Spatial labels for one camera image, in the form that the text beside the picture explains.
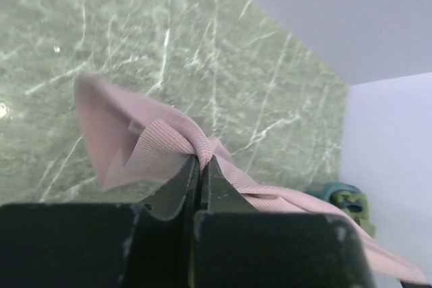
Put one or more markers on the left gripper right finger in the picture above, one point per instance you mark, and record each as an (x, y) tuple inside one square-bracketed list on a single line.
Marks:
[(217, 194)]

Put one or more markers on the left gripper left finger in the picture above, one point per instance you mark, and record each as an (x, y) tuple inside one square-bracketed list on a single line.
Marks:
[(167, 202)]

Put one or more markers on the pink tank top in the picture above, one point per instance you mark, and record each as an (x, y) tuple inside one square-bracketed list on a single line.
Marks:
[(131, 137)]

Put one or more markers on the green tank top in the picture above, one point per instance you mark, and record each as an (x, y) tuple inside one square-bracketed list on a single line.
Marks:
[(356, 206)]

